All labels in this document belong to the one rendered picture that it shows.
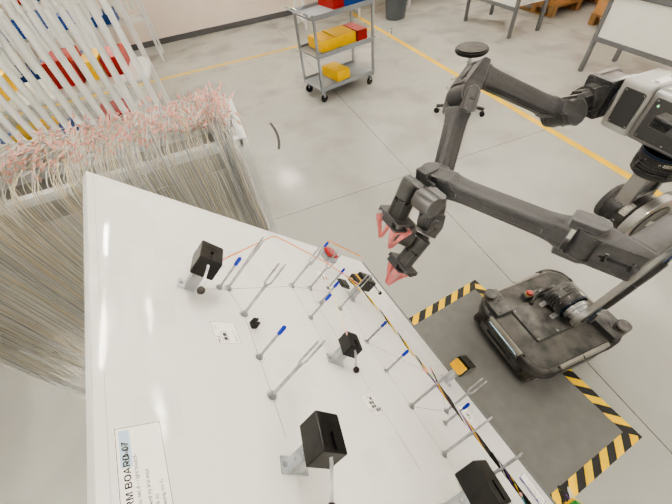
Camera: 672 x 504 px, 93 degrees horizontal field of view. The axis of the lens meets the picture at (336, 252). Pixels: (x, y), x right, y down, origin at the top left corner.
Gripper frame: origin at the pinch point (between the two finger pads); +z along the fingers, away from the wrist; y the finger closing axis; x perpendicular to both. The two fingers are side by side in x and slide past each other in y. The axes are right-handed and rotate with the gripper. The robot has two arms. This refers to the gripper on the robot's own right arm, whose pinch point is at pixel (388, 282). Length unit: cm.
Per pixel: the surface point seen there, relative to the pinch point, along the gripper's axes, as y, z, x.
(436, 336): -17, 50, 105
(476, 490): 58, -3, -26
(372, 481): 50, 4, -41
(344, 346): 26.7, -0.9, -36.8
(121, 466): 41, -2, -78
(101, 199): -10, -2, -82
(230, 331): 21, 1, -61
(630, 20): -198, -259, 342
